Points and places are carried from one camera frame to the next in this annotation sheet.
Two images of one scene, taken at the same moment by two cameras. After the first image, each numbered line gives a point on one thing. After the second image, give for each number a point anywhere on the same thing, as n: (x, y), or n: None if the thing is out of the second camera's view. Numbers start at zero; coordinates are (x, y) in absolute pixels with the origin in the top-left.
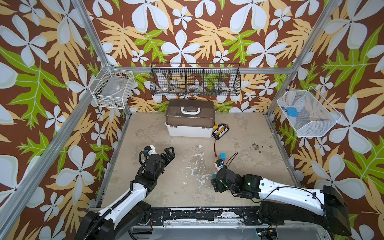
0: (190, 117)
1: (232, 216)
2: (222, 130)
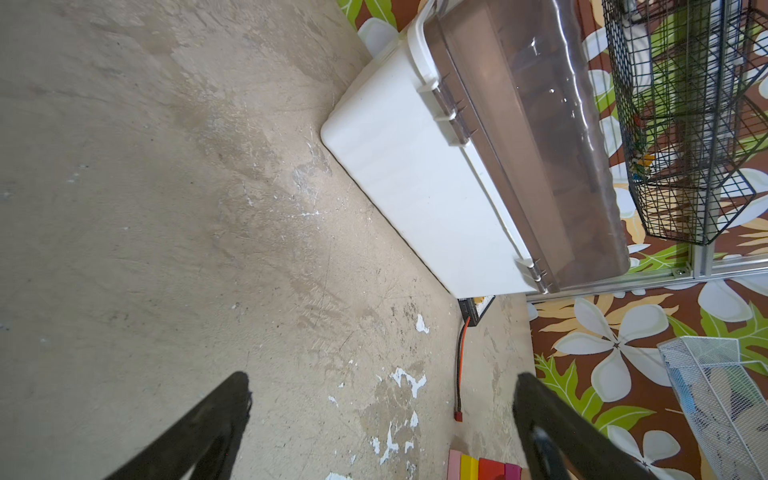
0: (483, 136)
1: None
2: (473, 309)
